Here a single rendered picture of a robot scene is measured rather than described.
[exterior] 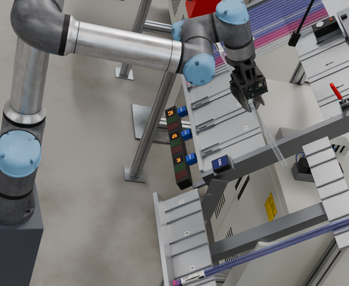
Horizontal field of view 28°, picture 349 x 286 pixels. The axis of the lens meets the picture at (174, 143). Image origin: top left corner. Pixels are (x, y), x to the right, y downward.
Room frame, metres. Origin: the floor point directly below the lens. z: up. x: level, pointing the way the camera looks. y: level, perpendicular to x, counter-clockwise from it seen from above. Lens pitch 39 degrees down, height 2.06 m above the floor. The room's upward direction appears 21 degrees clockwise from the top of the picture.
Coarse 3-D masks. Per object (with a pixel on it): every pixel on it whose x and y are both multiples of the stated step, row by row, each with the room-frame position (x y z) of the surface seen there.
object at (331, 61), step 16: (336, 0) 2.18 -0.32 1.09; (336, 16) 2.10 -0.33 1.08; (304, 48) 2.00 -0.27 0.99; (320, 48) 1.98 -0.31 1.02; (336, 48) 1.96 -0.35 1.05; (304, 64) 1.92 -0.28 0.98; (320, 64) 1.91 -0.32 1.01; (336, 64) 1.89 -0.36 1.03; (320, 80) 1.84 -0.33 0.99; (336, 80) 1.83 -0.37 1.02; (320, 96) 1.78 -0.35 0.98; (336, 96) 1.76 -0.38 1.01; (336, 112) 1.70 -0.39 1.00
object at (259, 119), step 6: (222, 54) 1.82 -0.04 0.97; (228, 66) 1.78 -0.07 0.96; (252, 102) 1.67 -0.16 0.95; (252, 108) 1.65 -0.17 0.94; (258, 114) 1.63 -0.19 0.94; (258, 120) 1.61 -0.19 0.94; (264, 126) 1.60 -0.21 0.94; (264, 132) 1.58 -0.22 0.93; (270, 138) 1.56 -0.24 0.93; (270, 144) 1.55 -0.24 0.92; (276, 150) 1.53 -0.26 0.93; (276, 156) 1.52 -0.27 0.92; (282, 156) 1.51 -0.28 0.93; (282, 162) 1.50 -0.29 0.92
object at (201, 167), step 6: (186, 84) 1.95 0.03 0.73; (186, 90) 1.91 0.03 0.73; (186, 96) 1.88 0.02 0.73; (186, 102) 1.86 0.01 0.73; (192, 114) 1.81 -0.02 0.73; (192, 120) 1.77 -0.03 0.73; (192, 126) 1.75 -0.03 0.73; (192, 132) 1.72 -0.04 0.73; (198, 138) 1.71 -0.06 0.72; (198, 144) 1.67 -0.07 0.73; (198, 150) 1.64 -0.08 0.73; (198, 156) 1.62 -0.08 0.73; (198, 162) 1.60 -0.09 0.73; (204, 168) 1.59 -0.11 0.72
